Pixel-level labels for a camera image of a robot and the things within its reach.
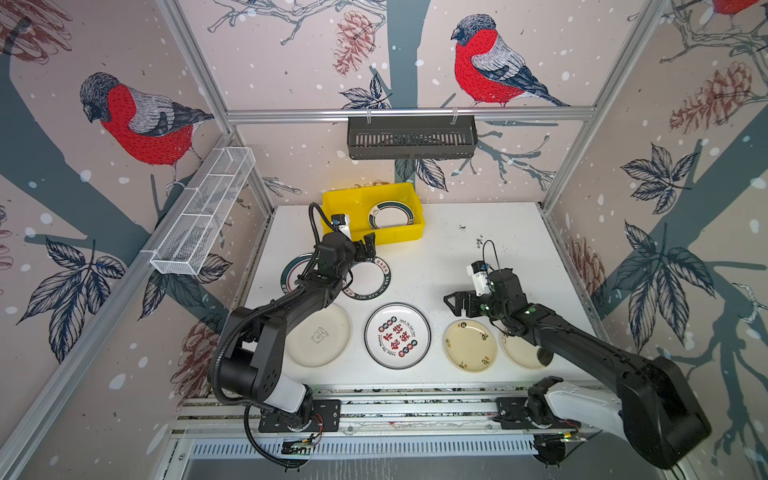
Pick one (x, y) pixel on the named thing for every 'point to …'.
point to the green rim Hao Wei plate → (371, 279)
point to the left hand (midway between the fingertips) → (361, 233)
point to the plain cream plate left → (321, 338)
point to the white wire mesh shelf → (203, 209)
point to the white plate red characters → (397, 336)
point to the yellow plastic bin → (358, 204)
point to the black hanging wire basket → (414, 137)
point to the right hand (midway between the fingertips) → (454, 299)
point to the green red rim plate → (390, 213)
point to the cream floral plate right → (519, 352)
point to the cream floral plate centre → (470, 345)
